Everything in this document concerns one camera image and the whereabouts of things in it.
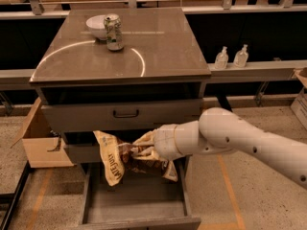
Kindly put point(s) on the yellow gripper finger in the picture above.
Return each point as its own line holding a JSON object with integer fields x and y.
{"x": 146, "y": 154}
{"x": 146, "y": 140}

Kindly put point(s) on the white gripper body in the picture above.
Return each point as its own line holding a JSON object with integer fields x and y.
{"x": 164, "y": 141}

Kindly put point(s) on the brown chip bag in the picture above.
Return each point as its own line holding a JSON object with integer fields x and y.
{"x": 116, "y": 164}

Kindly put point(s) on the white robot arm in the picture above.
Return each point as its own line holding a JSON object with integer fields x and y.
{"x": 218, "y": 131}

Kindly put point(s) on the grey top drawer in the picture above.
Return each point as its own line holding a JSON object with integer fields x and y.
{"x": 120, "y": 116}

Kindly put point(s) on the grey drawer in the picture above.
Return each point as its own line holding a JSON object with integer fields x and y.
{"x": 90, "y": 153}
{"x": 120, "y": 116}
{"x": 140, "y": 202}

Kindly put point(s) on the grey bottom drawer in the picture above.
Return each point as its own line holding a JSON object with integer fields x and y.
{"x": 140, "y": 202}

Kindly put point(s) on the grey middle drawer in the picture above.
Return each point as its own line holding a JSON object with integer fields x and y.
{"x": 90, "y": 153}

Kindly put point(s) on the grey drawer cabinet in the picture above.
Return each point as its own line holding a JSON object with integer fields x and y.
{"x": 161, "y": 61}

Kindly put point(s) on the left clear sanitizer bottle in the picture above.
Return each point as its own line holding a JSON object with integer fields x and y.
{"x": 221, "y": 59}

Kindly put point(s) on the clear sanitizer bottle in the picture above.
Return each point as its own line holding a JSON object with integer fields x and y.
{"x": 241, "y": 57}
{"x": 221, "y": 59}

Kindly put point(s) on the open cardboard box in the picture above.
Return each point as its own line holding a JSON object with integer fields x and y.
{"x": 43, "y": 148}

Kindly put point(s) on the right clear sanitizer bottle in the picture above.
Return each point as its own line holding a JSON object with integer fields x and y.
{"x": 241, "y": 57}

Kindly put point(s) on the green soda can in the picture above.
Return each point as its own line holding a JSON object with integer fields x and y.
{"x": 114, "y": 41}

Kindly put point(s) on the white bowl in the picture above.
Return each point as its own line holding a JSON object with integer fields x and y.
{"x": 96, "y": 26}

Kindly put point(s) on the cardboard box at right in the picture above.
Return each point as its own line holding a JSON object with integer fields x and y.
{"x": 299, "y": 106}

